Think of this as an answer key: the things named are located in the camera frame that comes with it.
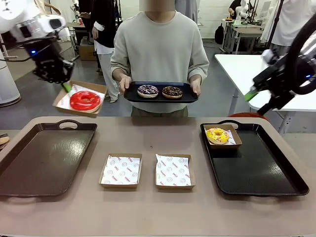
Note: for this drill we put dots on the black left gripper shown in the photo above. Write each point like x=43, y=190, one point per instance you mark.
x=47, y=56

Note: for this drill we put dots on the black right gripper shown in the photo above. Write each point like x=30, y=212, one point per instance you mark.
x=282, y=76

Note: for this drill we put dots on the red glazed donut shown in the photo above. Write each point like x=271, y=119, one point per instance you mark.
x=76, y=102

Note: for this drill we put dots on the brown cardboard food box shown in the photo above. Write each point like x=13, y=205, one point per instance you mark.
x=91, y=85
x=227, y=146
x=174, y=187
x=118, y=186

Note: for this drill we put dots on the yellow sprinkled donut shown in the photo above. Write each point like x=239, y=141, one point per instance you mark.
x=223, y=138

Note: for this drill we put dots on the small black serving tray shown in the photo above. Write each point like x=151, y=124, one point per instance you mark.
x=190, y=91

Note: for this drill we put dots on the purple white-drizzled donut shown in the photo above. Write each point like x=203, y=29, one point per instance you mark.
x=153, y=93

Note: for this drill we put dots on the chocolate sprinkled donut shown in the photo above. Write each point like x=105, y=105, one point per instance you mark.
x=168, y=93

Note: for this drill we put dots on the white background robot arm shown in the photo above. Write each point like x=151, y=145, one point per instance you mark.
x=75, y=8
x=243, y=10

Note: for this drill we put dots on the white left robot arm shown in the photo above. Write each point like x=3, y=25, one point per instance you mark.
x=14, y=19

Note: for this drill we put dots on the person's right forearm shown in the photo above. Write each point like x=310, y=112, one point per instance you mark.
x=118, y=74

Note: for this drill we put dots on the person's left forearm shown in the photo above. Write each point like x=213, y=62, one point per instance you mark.
x=195, y=77

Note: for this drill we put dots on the person's right hand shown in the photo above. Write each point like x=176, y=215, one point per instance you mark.
x=124, y=82

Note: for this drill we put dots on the person's left hand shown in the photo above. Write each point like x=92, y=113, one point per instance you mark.
x=196, y=87

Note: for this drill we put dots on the orange red chair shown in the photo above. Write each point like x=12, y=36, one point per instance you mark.
x=247, y=116

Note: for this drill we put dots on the cardboard shipping carton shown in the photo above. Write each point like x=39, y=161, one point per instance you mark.
x=86, y=51

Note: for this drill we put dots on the white side table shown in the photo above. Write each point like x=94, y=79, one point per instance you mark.
x=234, y=74

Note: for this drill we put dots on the wooden top desk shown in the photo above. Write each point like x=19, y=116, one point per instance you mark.
x=74, y=24

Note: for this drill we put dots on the black pole stand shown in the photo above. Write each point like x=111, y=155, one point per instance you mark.
x=276, y=22

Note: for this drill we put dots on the bystander in black jacket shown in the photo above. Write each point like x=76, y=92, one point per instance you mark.
x=106, y=24

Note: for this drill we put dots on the figure in white shirt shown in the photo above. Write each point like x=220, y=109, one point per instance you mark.
x=293, y=22

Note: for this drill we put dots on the black backpack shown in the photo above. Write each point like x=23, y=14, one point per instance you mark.
x=219, y=34

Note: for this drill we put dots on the small yellow orange objects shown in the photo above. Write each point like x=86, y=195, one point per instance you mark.
x=229, y=18

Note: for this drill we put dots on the tan rounded object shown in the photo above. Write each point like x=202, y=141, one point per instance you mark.
x=3, y=140

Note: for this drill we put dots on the bystander in black t-shirt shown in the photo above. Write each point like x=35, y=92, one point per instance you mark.
x=234, y=8

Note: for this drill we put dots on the person's beige sweater torso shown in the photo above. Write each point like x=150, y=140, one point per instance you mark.
x=160, y=49

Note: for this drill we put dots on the person's olive trousers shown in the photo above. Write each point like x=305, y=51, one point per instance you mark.
x=160, y=113

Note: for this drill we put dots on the grey hanging garment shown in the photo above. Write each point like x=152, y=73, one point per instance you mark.
x=187, y=10

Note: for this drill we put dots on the person's blurred head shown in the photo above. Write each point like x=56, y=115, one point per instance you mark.
x=158, y=5

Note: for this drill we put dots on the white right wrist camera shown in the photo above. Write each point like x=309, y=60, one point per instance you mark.
x=270, y=56

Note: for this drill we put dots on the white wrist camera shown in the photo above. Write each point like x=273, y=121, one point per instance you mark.
x=270, y=56
x=53, y=23

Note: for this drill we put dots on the white round pedestal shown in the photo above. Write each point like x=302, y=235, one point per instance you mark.
x=7, y=86

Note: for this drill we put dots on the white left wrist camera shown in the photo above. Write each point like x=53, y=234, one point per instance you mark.
x=53, y=23

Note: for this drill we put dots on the grey frame desk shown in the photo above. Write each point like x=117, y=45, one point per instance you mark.
x=247, y=30

